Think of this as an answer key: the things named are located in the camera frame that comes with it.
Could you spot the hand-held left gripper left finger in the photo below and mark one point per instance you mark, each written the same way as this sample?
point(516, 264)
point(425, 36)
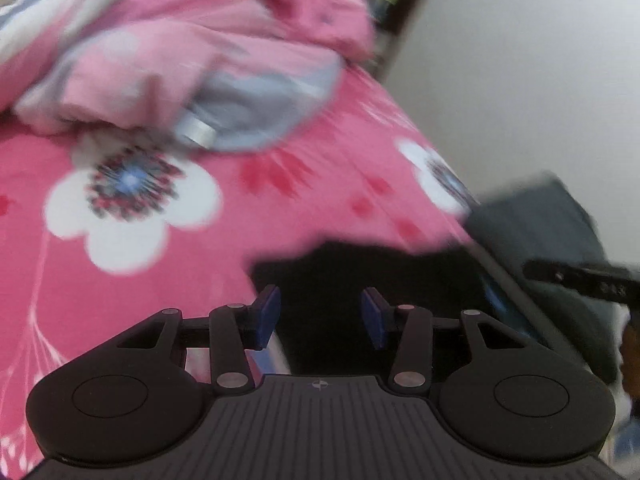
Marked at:
point(267, 312)

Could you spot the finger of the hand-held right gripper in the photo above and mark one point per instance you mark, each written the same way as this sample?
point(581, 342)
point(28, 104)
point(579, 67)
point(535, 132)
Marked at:
point(585, 277)

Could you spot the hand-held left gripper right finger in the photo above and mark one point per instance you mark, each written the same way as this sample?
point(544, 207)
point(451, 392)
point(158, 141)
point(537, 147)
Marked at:
point(372, 317)

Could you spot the black t-shirt white print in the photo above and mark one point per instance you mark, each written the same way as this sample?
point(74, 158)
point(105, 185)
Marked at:
point(325, 285)

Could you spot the grey folded clothing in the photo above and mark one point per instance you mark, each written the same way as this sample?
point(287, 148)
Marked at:
point(540, 225)

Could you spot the pink floral bed sheet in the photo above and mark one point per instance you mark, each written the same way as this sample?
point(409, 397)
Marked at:
point(250, 195)

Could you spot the pink white blue quilt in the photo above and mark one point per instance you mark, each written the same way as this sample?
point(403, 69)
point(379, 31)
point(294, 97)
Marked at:
point(175, 35)

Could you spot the wooden cabinet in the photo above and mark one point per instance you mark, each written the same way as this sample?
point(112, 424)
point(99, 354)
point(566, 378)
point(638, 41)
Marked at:
point(395, 5)

